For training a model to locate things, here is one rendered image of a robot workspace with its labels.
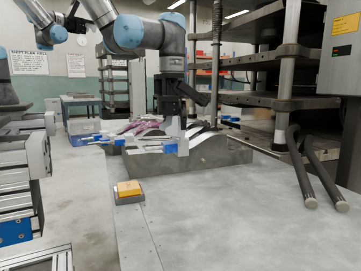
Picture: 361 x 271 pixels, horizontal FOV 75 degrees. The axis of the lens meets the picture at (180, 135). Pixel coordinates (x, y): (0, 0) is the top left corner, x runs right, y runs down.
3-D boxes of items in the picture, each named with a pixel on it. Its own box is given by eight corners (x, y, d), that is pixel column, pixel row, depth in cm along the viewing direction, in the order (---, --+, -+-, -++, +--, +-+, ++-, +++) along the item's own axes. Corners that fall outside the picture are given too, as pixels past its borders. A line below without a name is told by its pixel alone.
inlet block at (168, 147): (146, 160, 68) (146, 142, 66) (143, 155, 72) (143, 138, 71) (189, 155, 72) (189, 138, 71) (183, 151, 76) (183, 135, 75)
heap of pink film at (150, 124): (132, 138, 114) (132, 122, 112) (118, 132, 128) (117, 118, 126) (175, 132, 129) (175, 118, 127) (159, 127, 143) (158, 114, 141)
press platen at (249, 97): (284, 138, 108) (288, 100, 104) (185, 109, 227) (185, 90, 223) (398, 127, 135) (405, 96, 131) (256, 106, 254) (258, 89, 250)
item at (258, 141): (278, 168, 112) (280, 153, 110) (183, 123, 231) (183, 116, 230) (391, 150, 140) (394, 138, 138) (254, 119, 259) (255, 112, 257)
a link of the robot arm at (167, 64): (180, 59, 71) (190, 56, 63) (180, 75, 72) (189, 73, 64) (156, 58, 68) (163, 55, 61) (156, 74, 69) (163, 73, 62)
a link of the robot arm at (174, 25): (150, 15, 64) (175, 20, 69) (151, 57, 67) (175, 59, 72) (165, 8, 58) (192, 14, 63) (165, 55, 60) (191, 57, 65)
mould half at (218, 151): (130, 179, 80) (128, 141, 77) (122, 157, 104) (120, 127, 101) (252, 163, 96) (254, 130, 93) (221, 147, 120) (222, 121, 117)
